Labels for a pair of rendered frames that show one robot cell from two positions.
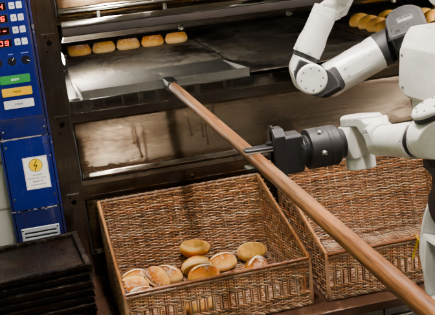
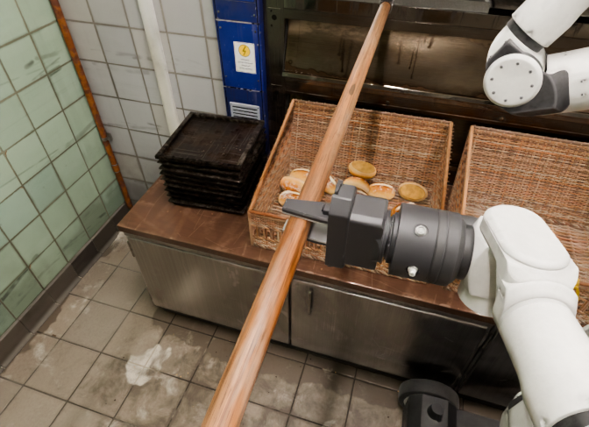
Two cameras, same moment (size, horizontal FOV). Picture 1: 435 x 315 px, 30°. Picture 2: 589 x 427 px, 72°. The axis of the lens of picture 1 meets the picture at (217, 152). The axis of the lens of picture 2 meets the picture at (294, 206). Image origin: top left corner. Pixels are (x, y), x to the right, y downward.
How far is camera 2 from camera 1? 1.36 m
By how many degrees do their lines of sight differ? 37
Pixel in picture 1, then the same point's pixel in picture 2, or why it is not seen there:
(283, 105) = not seen: hidden behind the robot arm
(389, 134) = (537, 364)
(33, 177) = (242, 61)
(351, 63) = not seen: outside the picture
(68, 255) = (237, 146)
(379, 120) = (549, 284)
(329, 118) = not seen: hidden behind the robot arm
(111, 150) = (315, 55)
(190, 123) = (401, 50)
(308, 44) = (538, 15)
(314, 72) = (520, 72)
